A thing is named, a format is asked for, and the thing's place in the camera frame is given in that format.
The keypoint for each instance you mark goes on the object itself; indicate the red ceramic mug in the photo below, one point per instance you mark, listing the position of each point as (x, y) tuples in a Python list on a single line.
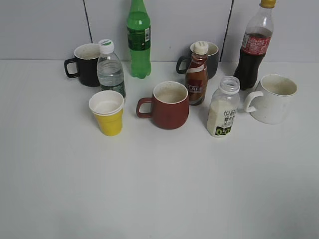
[(168, 107)]

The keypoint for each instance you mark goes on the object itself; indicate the green soda bottle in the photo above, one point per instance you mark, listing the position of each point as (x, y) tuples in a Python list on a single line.
[(139, 39)]

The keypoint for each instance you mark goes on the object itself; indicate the brown coffee bottle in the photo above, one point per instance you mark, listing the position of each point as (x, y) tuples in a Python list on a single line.
[(196, 74)]

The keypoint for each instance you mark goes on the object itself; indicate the dark grey mug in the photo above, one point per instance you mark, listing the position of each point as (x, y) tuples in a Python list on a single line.
[(212, 61)]

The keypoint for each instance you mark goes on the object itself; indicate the yellow paper cup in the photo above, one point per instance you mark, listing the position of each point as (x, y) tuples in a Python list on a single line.
[(107, 108)]

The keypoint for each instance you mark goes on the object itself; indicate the cola bottle yellow cap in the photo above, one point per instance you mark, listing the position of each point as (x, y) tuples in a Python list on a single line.
[(256, 40)]

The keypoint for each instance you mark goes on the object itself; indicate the black mug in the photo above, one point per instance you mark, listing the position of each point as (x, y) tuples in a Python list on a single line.
[(86, 58)]

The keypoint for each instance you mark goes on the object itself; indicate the clear water bottle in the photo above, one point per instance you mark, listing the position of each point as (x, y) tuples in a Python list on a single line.
[(109, 68)]

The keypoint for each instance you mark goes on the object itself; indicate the milk bottle without cap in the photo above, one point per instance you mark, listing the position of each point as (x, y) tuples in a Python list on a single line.
[(223, 107)]

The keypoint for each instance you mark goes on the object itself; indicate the white ceramic mug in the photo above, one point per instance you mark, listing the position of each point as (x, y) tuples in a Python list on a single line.
[(270, 102)]

